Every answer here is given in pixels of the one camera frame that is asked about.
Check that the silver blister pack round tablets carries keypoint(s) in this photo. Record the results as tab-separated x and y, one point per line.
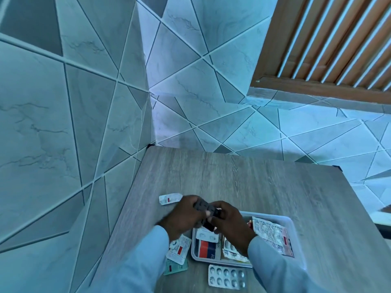
227	277

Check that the large white printed medicine strip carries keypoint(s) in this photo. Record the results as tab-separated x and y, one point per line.
273	236

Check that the dark grey blister strip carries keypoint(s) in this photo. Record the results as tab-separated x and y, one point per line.
202	206

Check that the wooden window frame with bars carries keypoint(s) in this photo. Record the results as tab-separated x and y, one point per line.
330	45

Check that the person's right fingers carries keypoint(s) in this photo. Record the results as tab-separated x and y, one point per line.
220	217

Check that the person's right forearm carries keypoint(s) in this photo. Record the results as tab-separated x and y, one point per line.
275	268

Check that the person's left forearm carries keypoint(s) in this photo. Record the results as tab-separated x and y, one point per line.
137	265

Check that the small white tablet strip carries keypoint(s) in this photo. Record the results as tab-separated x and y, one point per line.
169	199

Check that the green tablet strip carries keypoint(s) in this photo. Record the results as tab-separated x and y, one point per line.
175	267

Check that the small red medicine packet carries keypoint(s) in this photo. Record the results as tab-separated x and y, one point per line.
250	223

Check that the person's left fingers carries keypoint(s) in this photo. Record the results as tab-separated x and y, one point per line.
198	201

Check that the person's right hand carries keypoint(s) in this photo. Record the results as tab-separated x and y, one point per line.
233	228

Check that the white oval tablet blister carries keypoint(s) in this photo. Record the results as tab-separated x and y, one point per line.
207	235

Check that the person's left hand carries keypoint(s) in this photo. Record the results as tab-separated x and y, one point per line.
178	215

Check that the silver foil tablet strip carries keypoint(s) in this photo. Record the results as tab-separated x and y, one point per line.
232	251

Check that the white plastic tray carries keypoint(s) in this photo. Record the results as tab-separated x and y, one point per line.
297	241

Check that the red and blue medicine box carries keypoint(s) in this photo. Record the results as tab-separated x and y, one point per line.
207	250

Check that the white tablet strip red label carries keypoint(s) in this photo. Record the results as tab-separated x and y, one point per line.
179	247

